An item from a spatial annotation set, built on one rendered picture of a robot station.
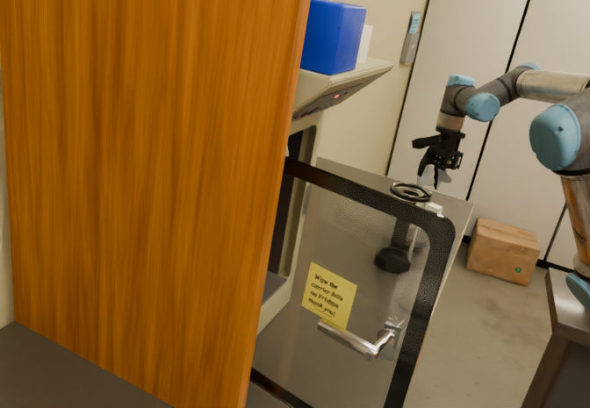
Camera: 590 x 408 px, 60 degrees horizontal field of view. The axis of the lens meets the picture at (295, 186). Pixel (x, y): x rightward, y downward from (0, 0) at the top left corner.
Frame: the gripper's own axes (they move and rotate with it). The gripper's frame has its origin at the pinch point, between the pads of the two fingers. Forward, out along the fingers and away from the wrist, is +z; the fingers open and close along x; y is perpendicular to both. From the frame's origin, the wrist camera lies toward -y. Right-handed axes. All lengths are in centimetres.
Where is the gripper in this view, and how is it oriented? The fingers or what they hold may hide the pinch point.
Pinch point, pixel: (426, 187)
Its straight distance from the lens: 164.8
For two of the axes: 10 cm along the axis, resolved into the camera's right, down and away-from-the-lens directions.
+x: 8.0, -1.0, 5.9
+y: 5.7, 3.9, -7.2
